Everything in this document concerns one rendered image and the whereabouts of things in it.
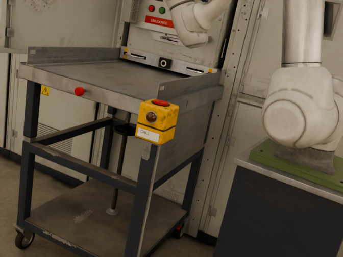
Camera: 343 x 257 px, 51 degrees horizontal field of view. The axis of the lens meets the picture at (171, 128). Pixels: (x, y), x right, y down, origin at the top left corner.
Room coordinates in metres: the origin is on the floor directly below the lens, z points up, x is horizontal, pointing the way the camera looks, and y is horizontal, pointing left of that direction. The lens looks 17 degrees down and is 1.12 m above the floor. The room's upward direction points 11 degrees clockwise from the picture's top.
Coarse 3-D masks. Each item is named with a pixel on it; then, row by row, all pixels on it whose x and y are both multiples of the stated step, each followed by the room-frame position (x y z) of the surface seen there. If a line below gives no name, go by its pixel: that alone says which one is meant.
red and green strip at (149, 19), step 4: (148, 16) 1.89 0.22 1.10; (152, 16) 1.88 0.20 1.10; (148, 20) 1.89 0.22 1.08; (152, 20) 1.88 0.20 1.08; (156, 20) 1.87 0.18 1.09; (160, 20) 1.86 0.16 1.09; (164, 20) 1.85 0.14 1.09; (168, 20) 1.85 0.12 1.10; (156, 24) 1.87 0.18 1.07; (160, 24) 1.86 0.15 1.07; (164, 24) 1.85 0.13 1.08; (168, 24) 1.84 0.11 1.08; (172, 24) 1.84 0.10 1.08
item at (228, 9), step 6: (234, 0) 1.83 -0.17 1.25; (228, 6) 1.76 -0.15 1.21; (234, 6) 1.86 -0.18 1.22; (228, 12) 1.78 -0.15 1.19; (234, 12) 1.88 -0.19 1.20; (228, 18) 1.80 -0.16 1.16; (228, 24) 1.83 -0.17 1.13; (222, 30) 1.75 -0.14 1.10; (228, 30) 1.85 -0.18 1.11; (222, 36) 1.77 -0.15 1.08; (228, 36) 1.87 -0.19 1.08; (222, 42) 1.79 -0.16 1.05; (222, 48) 1.81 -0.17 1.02; (216, 54) 1.75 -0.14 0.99; (216, 60) 1.77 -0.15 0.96; (222, 60) 1.86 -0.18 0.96; (216, 66) 1.79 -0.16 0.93; (222, 66) 1.88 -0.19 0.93
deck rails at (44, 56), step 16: (32, 48) 1.36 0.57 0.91; (48, 48) 1.44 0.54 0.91; (64, 48) 1.52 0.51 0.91; (80, 48) 1.62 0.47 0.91; (96, 48) 1.73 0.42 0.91; (112, 48) 1.86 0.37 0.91; (32, 64) 1.35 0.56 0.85; (48, 64) 1.41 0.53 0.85; (64, 64) 1.48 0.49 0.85; (176, 80) 1.26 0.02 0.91; (192, 80) 1.41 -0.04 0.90; (208, 80) 1.60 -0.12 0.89; (160, 96) 1.16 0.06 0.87; (176, 96) 1.28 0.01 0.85
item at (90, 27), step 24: (0, 0) 1.52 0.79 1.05; (24, 0) 1.61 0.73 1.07; (48, 0) 1.70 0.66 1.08; (72, 0) 1.79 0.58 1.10; (96, 0) 1.90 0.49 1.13; (120, 0) 1.98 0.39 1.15; (0, 24) 1.51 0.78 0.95; (24, 24) 1.62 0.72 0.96; (48, 24) 1.71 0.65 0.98; (72, 24) 1.80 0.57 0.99; (96, 24) 1.91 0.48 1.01; (0, 48) 1.51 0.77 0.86; (24, 48) 1.62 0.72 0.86
